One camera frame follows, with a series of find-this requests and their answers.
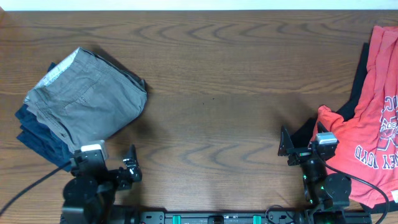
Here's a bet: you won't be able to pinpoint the grey shorts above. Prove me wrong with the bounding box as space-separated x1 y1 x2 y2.
24 47 147 152

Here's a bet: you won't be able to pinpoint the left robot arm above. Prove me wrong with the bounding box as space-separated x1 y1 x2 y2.
60 140 142 224

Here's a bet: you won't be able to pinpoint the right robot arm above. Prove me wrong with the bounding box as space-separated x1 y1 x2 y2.
277 123 351 224

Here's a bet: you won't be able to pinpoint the black garment under t-shirt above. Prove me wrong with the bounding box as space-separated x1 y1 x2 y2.
289 42 398 214

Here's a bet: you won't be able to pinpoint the red printed t-shirt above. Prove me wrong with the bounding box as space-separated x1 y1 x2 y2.
318 26 397 208

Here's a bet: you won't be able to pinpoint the folded navy blue garment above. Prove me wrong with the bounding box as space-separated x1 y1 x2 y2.
14 61 75 172

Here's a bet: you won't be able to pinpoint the right camera black cable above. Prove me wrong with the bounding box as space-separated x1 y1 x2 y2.
317 152 391 224

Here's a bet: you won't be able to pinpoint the camera black cable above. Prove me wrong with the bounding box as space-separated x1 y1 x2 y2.
317 152 391 224
0 160 74 217

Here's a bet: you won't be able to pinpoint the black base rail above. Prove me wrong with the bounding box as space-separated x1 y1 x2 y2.
60 210 374 224

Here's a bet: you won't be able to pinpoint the left camera black cable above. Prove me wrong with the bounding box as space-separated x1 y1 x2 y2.
0 160 74 217

